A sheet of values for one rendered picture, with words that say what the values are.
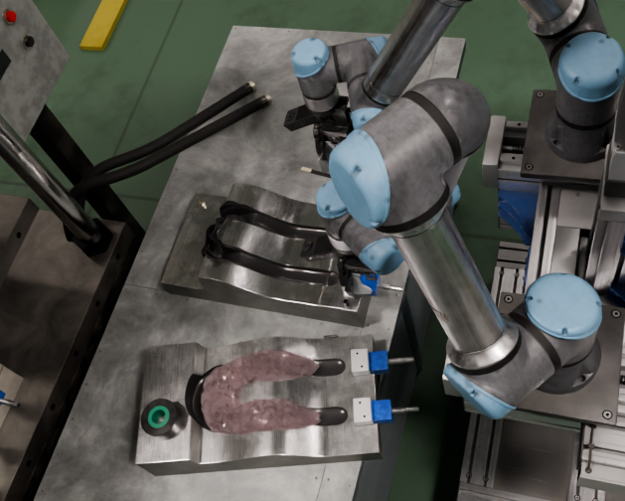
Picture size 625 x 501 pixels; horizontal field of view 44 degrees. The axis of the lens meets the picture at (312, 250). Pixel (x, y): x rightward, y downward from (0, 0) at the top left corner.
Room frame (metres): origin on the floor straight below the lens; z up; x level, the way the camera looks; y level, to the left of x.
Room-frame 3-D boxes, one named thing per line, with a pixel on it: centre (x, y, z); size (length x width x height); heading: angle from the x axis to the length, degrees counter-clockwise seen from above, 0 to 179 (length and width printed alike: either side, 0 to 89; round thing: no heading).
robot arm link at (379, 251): (0.71, -0.12, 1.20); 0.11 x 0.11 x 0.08; 17
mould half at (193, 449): (0.66, 0.23, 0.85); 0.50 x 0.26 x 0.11; 71
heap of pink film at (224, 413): (0.66, 0.23, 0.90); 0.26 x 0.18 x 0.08; 71
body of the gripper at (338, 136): (1.10, -0.16, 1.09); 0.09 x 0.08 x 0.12; 54
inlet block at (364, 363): (0.63, -0.04, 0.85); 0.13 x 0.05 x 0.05; 71
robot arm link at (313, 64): (1.11, -0.15, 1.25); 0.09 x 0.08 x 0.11; 75
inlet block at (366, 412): (0.53, -0.01, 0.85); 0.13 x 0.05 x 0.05; 71
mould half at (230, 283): (1.00, 0.09, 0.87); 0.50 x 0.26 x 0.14; 54
